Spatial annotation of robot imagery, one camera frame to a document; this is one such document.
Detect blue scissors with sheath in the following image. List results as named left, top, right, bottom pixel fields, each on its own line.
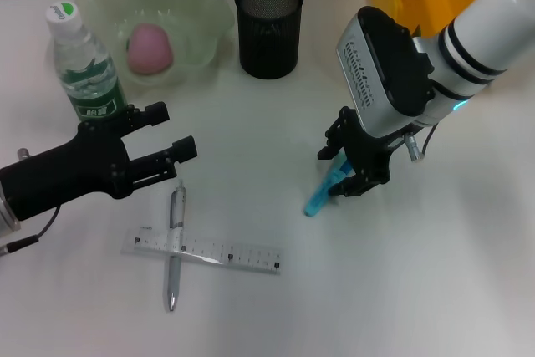
left=303, top=151, right=352, bottom=218

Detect clear bottle with green label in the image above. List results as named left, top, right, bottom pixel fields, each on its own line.
left=44, top=0, right=130, bottom=122

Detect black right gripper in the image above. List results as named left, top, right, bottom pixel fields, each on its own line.
left=316, top=107, right=403, bottom=199

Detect black mesh pen holder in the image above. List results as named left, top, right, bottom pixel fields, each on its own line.
left=233, top=0, right=305, bottom=80

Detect silver ballpoint pen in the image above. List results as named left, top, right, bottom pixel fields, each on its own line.
left=162, top=179, right=187, bottom=313

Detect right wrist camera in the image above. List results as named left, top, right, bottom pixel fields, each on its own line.
left=336, top=5, right=436, bottom=139

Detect transparent plastic ruler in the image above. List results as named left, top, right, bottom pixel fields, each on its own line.
left=120, top=225, right=284, bottom=277

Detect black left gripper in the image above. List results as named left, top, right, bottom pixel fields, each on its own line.
left=0, top=100, right=198, bottom=223

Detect gripper cable with plug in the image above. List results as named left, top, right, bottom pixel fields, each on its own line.
left=403, top=122, right=440, bottom=162
left=0, top=205, right=63, bottom=256

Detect left gripper cable with plug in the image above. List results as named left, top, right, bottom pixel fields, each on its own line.
left=0, top=205, right=63, bottom=256

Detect right gripper cable with plug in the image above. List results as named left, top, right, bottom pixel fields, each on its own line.
left=403, top=122, right=440, bottom=162

